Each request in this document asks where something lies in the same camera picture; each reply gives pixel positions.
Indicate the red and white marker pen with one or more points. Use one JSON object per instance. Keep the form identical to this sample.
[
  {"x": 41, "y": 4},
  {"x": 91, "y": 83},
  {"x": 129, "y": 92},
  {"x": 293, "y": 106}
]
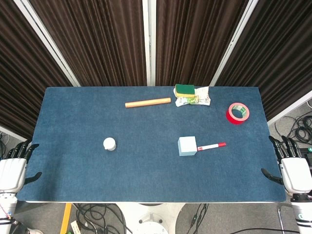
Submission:
[{"x": 209, "y": 147}]

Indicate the small white jar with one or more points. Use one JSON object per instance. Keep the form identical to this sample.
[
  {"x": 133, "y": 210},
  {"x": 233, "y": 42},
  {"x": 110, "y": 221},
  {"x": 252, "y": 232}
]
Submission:
[{"x": 109, "y": 143}]

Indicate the wooden rod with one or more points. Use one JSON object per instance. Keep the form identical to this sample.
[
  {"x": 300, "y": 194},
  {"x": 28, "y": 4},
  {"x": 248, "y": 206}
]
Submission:
[{"x": 147, "y": 102}]

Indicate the green and yellow sponge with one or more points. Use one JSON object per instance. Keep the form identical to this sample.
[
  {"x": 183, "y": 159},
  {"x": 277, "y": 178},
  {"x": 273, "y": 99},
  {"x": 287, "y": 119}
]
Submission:
[{"x": 185, "y": 89}]

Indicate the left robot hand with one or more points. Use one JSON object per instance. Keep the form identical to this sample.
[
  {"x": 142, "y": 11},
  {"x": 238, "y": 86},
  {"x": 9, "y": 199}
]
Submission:
[{"x": 12, "y": 173}]

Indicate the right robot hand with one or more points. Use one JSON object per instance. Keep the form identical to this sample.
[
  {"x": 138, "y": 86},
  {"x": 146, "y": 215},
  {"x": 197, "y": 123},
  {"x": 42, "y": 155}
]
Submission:
[{"x": 296, "y": 173}]

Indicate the yellow floor tape strip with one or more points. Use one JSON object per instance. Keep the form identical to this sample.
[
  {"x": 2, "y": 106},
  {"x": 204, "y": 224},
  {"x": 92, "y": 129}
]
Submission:
[{"x": 65, "y": 218}]

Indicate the light blue cube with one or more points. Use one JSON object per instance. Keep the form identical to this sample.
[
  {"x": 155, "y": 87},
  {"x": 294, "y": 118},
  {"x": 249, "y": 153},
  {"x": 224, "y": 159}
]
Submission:
[{"x": 187, "y": 145}]

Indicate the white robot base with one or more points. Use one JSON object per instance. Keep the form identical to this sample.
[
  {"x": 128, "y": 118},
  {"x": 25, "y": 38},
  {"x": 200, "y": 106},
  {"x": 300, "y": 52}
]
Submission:
[{"x": 151, "y": 217}]

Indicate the crumpled white printed wrapper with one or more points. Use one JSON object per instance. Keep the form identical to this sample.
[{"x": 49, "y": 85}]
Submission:
[{"x": 201, "y": 97}]

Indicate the dark brown curtain panel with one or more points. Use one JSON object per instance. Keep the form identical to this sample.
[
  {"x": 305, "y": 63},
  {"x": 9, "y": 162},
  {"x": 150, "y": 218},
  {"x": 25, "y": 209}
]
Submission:
[
  {"x": 97, "y": 41},
  {"x": 195, "y": 41},
  {"x": 22, "y": 80},
  {"x": 280, "y": 61}
]

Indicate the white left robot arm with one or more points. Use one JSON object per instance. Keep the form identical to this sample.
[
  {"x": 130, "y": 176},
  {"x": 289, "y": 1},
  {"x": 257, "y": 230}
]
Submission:
[{"x": 6, "y": 209}]

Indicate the blue table mat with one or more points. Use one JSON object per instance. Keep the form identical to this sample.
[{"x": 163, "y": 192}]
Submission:
[{"x": 146, "y": 175}]

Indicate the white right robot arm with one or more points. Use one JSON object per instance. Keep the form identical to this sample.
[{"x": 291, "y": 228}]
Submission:
[{"x": 303, "y": 212}]

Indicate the red tape roll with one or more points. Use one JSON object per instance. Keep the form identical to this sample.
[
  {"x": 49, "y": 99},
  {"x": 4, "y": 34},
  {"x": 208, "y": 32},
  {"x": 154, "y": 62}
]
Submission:
[{"x": 231, "y": 118}]

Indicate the white partition frame post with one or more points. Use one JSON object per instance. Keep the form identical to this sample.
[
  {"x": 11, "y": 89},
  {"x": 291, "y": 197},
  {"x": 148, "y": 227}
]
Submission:
[
  {"x": 234, "y": 41},
  {"x": 149, "y": 44},
  {"x": 48, "y": 44}
]

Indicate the black box with green light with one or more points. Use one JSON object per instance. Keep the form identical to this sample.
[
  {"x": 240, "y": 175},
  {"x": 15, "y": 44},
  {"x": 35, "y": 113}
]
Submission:
[{"x": 306, "y": 156}]

